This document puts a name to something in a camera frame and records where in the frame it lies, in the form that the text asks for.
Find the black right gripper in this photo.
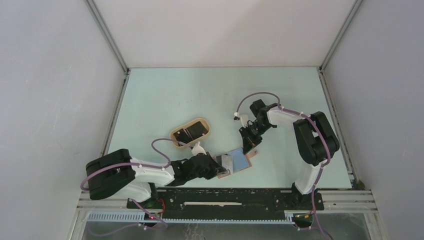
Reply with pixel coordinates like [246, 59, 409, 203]
[238, 121, 273, 155]

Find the pink leather card holder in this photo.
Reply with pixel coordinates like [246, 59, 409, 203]
[213, 148, 258, 176]

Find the beige oval card tray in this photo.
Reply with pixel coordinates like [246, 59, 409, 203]
[169, 118, 211, 149]

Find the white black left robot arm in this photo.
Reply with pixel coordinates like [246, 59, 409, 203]
[80, 148, 227, 208]

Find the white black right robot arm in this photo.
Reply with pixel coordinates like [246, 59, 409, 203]
[234, 99, 340, 209]

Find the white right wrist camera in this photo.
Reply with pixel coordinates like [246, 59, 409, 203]
[233, 111, 249, 128]

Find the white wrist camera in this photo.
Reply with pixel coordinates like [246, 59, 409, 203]
[191, 141, 206, 156]
[233, 111, 249, 128]

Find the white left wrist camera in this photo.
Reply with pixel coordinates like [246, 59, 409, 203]
[191, 141, 206, 156]

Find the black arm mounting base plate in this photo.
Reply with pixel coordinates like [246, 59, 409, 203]
[139, 187, 324, 220]

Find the white cable duct strip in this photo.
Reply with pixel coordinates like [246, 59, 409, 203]
[86, 211, 294, 225]

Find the aluminium frame rail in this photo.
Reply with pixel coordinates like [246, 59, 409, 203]
[66, 189, 385, 240]

